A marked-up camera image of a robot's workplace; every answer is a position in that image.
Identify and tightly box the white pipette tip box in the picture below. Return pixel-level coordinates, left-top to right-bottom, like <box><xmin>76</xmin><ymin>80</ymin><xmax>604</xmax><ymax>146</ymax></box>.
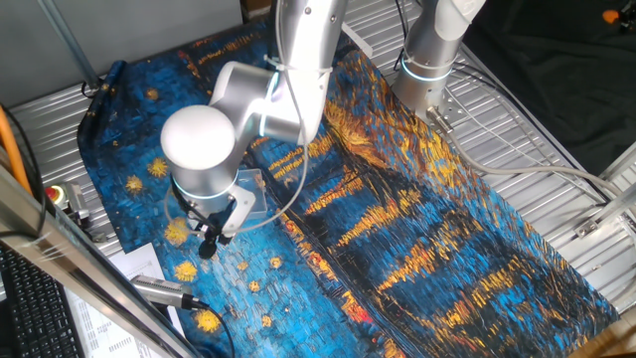
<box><xmin>233</xmin><ymin>167</ymin><xmax>269</xmax><ymax>223</ymax></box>

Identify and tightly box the starry night print tablecloth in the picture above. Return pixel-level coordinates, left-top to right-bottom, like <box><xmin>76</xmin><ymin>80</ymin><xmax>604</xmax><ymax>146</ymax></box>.
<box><xmin>77</xmin><ymin>0</ymin><xmax>621</xmax><ymax>358</ymax></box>

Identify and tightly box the brown cardboard box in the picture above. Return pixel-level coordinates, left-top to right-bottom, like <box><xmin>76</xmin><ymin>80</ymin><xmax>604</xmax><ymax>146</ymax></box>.
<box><xmin>240</xmin><ymin>0</ymin><xmax>275</xmax><ymax>20</ymax></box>

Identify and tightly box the white printed paper sheet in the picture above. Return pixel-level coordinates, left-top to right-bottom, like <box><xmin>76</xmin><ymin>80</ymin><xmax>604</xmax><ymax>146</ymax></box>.
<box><xmin>64</xmin><ymin>242</ymin><xmax>186</xmax><ymax>358</ymax></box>

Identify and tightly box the red emergency stop button box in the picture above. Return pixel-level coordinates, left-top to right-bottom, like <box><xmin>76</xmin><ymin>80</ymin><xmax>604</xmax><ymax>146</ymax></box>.
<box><xmin>43</xmin><ymin>181</ymin><xmax>93</xmax><ymax>228</ymax></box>

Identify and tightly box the black fabric sheet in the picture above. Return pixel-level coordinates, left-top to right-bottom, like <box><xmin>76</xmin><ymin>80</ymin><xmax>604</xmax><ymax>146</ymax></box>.
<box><xmin>459</xmin><ymin>0</ymin><xmax>636</xmax><ymax>176</ymax></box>

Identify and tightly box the grey metal pole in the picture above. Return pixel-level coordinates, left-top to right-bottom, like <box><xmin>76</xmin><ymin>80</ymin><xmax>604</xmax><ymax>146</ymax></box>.
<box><xmin>37</xmin><ymin>0</ymin><xmax>103</xmax><ymax>93</ymax></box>

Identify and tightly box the orange tube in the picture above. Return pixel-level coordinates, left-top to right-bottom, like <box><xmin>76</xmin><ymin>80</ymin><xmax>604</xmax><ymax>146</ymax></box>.
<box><xmin>0</xmin><ymin>104</ymin><xmax>32</xmax><ymax>196</ymax></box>

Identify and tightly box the black keyboard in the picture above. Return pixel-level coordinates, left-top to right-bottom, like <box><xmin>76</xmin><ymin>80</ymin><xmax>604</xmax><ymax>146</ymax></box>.
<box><xmin>0</xmin><ymin>246</ymin><xmax>85</xmax><ymax>358</ymax></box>

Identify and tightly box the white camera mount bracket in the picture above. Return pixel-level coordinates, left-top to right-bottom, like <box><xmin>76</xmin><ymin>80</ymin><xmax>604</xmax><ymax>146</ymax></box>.
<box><xmin>222</xmin><ymin>184</ymin><xmax>257</xmax><ymax>236</ymax></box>

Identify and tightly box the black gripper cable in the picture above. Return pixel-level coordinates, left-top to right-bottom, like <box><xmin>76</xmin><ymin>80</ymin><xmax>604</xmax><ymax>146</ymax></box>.
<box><xmin>170</xmin><ymin>186</ymin><xmax>225</xmax><ymax>240</ymax></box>

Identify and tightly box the black wrist camera unit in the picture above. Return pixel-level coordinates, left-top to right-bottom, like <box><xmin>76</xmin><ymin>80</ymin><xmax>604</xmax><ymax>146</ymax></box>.
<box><xmin>197</xmin><ymin>218</ymin><xmax>235</xmax><ymax>261</ymax></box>

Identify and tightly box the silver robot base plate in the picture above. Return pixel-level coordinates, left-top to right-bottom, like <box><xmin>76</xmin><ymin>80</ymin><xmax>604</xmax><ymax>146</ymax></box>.
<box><xmin>424</xmin><ymin>91</ymin><xmax>476</xmax><ymax>133</ymax></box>

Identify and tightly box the black camera cable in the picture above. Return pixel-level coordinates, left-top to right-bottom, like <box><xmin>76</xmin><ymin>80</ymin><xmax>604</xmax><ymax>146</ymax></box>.
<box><xmin>196</xmin><ymin>297</ymin><xmax>238</xmax><ymax>358</ymax></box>

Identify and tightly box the silver camera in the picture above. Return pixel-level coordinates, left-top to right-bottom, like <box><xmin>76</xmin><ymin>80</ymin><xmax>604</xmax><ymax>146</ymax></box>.
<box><xmin>129</xmin><ymin>274</ymin><xmax>210</xmax><ymax>312</ymax></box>

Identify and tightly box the aluminium profile post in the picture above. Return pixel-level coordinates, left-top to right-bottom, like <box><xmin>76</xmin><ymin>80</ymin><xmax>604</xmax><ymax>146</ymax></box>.
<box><xmin>0</xmin><ymin>166</ymin><xmax>203</xmax><ymax>358</ymax></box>

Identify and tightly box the black frame cable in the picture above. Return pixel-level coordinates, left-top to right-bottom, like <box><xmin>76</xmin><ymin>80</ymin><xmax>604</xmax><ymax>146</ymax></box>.
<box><xmin>0</xmin><ymin>101</ymin><xmax>49</xmax><ymax>240</ymax></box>

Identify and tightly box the aluminium frame rail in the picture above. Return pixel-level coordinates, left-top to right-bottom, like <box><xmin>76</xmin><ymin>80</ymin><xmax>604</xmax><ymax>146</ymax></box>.
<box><xmin>573</xmin><ymin>183</ymin><xmax>636</xmax><ymax>240</ymax></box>

